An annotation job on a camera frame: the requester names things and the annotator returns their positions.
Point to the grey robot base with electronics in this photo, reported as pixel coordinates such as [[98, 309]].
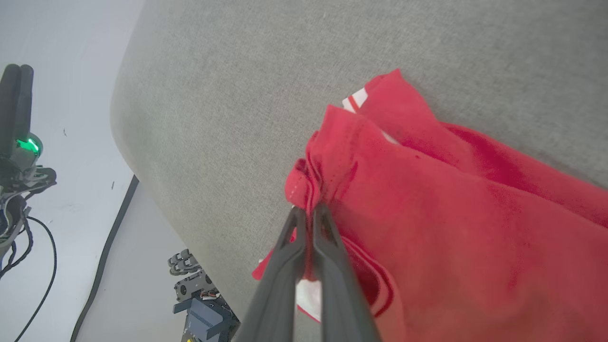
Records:
[[204, 318]]

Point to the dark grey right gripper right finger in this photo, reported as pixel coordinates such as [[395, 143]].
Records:
[[337, 289]]

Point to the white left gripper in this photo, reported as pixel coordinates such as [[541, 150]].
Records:
[[21, 171]]

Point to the grey fabric sofa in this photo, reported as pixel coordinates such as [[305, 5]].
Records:
[[237, 118]]

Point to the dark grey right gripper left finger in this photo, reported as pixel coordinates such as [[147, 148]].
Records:
[[280, 285]]

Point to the black floor strip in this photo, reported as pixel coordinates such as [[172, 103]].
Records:
[[107, 242]]

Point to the red white basketball jersey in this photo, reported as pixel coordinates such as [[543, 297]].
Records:
[[451, 228]]

